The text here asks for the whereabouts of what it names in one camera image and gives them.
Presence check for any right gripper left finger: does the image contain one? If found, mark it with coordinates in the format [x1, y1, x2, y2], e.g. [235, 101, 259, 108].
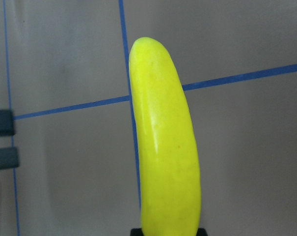
[130, 228, 144, 236]

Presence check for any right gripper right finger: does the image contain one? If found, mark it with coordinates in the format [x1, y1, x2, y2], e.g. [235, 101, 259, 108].
[196, 228, 208, 236]

